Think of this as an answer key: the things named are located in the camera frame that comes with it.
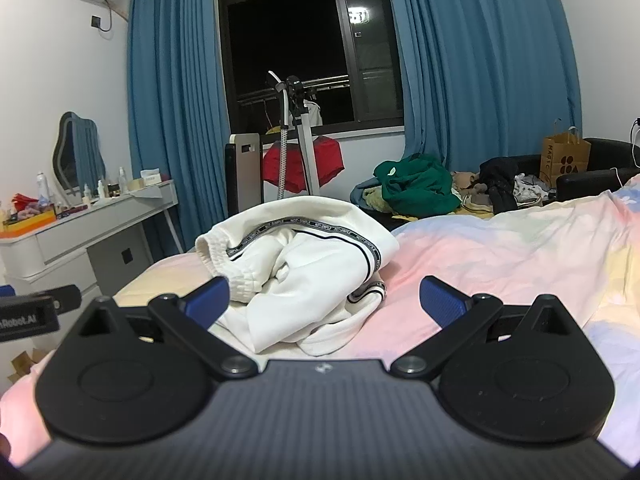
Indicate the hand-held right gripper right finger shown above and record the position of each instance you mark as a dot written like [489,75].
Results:
[440,300]

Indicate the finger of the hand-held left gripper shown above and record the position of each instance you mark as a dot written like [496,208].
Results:
[65,297]

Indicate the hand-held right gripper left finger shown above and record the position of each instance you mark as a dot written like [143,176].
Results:
[210,300]

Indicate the white pants with black stripe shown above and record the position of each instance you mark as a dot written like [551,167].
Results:
[310,270]

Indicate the black clothes pile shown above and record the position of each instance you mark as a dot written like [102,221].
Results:
[500,175]

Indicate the pile of clothes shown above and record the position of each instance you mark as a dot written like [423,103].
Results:
[600,180]

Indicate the cardboard box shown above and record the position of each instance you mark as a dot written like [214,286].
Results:
[25,362]

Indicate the white dressing table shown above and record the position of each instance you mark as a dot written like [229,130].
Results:
[90,235]

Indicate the pastel tie-dye blanket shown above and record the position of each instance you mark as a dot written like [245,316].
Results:
[500,260]

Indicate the orange tray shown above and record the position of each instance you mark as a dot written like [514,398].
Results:
[30,225]

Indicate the white spray bottle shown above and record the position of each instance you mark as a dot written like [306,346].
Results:
[42,187]

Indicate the green garment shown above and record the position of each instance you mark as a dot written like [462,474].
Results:
[420,185]

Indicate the beige cloth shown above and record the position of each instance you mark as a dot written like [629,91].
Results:
[472,185]

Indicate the yellow cloth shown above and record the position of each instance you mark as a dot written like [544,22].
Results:
[372,200]

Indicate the beige panel heater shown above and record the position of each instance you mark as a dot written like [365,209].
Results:
[245,175]

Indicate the white tissue box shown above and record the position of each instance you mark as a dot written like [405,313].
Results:
[151,178]

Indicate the garment steamer stand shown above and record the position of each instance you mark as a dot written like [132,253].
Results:
[305,150]

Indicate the red cloth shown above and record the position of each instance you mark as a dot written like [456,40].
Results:
[327,160]

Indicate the brown paper bag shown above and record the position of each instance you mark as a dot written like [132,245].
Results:
[565,160]

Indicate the dark window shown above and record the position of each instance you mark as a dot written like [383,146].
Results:
[280,35]

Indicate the wavy frame mirror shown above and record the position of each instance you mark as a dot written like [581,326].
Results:
[80,155]

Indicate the wall socket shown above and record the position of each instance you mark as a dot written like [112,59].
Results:
[96,21]

